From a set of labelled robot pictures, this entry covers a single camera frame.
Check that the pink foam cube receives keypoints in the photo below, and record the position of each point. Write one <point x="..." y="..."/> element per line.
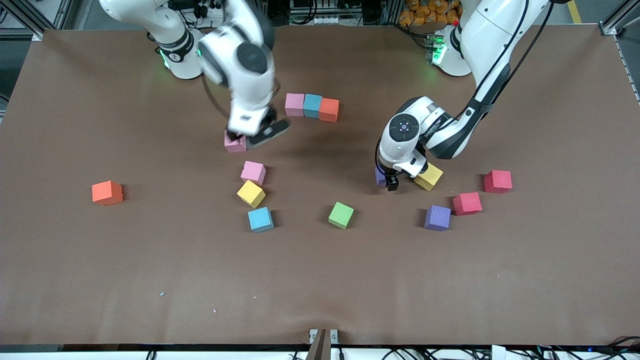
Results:
<point x="294" y="105"/>
<point x="253" y="173"/>
<point x="236" y="146"/>

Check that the blue foam cube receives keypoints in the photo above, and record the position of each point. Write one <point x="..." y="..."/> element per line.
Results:
<point x="312" y="106"/>
<point x="260" y="220"/>

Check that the white power strip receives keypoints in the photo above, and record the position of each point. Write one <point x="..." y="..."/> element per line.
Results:
<point x="210" y="10"/>

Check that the aluminium table side rail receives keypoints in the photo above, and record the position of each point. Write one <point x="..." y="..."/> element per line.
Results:
<point x="629" y="70"/>

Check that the brown table cover sheet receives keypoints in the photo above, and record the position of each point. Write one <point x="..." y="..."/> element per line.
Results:
<point x="320" y="280"/>

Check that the aluminium frame post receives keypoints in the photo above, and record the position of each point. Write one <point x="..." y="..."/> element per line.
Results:
<point x="22" y="15"/>
<point x="612" y="25"/>

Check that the green foam cube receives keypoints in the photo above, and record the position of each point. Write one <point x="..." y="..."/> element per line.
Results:
<point x="341" y="215"/>

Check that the white table edge rail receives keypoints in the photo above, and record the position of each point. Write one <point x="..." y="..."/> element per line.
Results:
<point x="100" y="356"/>

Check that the yellow foam cube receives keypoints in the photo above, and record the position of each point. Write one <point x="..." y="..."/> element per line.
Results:
<point x="251" y="194"/>
<point x="431" y="178"/>

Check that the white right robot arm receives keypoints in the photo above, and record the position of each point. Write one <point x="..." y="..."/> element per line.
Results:
<point x="250" y="95"/>

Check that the red foam cube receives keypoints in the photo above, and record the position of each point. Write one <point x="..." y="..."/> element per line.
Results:
<point x="497" y="181"/>
<point x="467" y="204"/>

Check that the metal equipment rack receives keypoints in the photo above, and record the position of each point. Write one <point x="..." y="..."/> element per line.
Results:
<point x="325" y="10"/>

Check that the purple foam cube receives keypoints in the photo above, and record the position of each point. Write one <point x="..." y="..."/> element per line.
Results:
<point x="380" y="177"/>
<point x="437" y="218"/>

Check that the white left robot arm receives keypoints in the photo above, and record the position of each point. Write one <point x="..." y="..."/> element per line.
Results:
<point x="492" y="35"/>

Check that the metal table edge bracket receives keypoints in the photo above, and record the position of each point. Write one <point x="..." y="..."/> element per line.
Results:
<point x="334" y="336"/>

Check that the pile of orange objects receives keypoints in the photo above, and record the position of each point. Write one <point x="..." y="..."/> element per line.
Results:
<point x="425" y="15"/>

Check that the orange foam cube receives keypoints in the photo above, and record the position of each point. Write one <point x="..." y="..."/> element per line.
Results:
<point x="107" y="193"/>
<point x="329" y="111"/>

